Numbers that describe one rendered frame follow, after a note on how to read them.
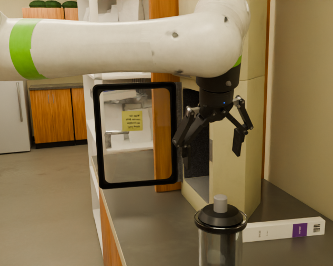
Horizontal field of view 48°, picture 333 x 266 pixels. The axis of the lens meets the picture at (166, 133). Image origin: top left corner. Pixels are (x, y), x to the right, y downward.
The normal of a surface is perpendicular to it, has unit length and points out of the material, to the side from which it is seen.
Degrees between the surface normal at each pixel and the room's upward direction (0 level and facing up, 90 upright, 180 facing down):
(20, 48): 88
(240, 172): 90
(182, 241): 0
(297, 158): 90
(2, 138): 90
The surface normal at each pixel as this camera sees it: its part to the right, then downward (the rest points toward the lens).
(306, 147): -0.96, 0.08
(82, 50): -0.24, 0.30
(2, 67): -0.22, 0.69
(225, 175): 0.28, 0.21
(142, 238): -0.03, -0.97
